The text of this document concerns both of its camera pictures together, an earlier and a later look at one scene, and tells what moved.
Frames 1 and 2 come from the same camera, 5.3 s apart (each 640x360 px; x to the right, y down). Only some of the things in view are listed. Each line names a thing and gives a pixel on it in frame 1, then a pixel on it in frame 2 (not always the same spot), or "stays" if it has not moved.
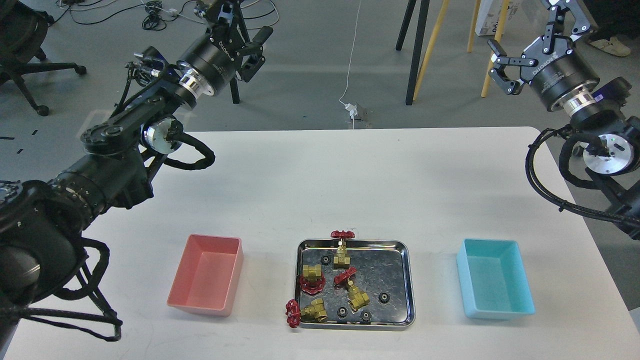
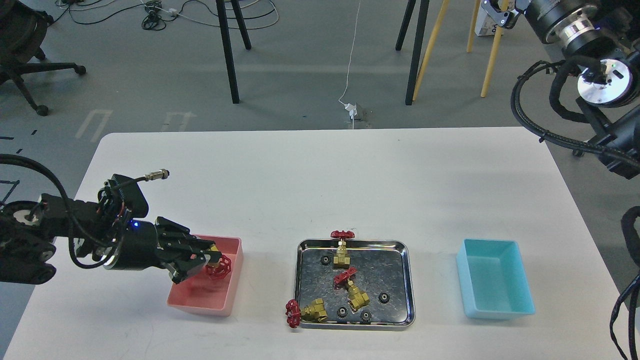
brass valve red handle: x=357 y=298 stays
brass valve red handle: x=313 y=280 -> x=216 y=273
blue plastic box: x=494 y=280 stays
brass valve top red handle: x=342 y=261 stays
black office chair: x=23 y=30 stays
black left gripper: x=215 y=58 -> x=141 y=244
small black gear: x=384 y=298 stays
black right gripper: x=551 y=71 -> x=553 y=21
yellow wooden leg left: x=432 y=46 stays
